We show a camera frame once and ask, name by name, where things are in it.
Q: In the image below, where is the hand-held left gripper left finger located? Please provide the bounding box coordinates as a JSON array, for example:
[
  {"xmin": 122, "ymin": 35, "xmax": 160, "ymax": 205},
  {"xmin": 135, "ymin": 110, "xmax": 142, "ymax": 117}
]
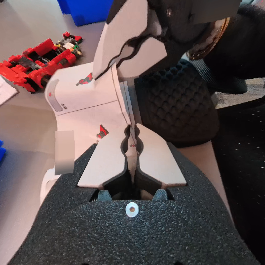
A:
[{"xmin": 77, "ymin": 124, "xmax": 132, "ymax": 189}]

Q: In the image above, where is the black bumpy seat cushion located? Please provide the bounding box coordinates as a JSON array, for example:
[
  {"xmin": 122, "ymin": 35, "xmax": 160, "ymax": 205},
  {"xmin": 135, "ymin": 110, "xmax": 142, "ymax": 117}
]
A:
[{"xmin": 135, "ymin": 59, "xmax": 220, "ymax": 148}]

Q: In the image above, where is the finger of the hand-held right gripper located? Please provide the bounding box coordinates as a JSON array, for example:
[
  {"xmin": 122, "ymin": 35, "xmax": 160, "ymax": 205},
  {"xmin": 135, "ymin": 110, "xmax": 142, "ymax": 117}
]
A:
[
  {"xmin": 116, "ymin": 38, "xmax": 168, "ymax": 77},
  {"xmin": 93, "ymin": 0, "xmax": 149, "ymax": 81}
]

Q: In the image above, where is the red brick toy car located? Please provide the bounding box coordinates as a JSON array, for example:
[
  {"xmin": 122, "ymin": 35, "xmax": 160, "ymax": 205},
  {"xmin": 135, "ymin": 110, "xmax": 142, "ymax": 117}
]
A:
[{"xmin": 0, "ymin": 31, "xmax": 83, "ymax": 94}]

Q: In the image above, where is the person's right forearm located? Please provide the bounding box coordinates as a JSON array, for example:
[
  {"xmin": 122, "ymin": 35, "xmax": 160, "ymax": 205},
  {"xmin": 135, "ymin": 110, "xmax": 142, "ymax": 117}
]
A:
[{"xmin": 204, "ymin": 4, "xmax": 265, "ymax": 80}]

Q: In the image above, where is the person's right hand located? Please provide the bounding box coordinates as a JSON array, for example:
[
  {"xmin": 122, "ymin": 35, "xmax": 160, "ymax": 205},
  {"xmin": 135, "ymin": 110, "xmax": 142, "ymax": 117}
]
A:
[{"xmin": 192, "ymin": 20, "xmax": 226, "ymax": 53}]

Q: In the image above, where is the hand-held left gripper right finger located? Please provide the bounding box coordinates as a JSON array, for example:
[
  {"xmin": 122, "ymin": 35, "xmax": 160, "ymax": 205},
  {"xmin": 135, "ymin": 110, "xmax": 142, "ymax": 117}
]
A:
[{"xmin": 135, "ymin": 123, "xmax": 187, "ymax": 189}]

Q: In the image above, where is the brick model instruction booklet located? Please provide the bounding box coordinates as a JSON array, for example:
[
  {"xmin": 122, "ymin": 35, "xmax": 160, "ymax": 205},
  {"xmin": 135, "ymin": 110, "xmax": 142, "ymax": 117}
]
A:
[{"xmin": 40, "ymin": 61, "xmax": 141, "ymax": 203}]

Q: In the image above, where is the white crumpled paper sheet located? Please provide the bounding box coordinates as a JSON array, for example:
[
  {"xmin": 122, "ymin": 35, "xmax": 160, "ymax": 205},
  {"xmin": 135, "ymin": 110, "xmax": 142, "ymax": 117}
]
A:
[{"xmin": 0, "ymin": 75, "xmax": 19, "ymax": 106}]

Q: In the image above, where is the blue plastic bin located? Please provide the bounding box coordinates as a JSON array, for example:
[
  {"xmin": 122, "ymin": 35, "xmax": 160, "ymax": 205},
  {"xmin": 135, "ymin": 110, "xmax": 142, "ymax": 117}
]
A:
[
  {"xmin": 57, "ymin": 0, "xmax": 114, "ymax": 27},
  {"xmin": 0, "ymin": 140, "xmax": 6, "ymax": 166}
]

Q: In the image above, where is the gold bracelet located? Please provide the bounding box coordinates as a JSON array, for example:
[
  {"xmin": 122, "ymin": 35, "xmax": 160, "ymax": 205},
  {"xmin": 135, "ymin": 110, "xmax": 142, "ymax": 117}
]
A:
[{"xmin": 186, "ymin": 18, "xmax": 231, "ymax": 60}]

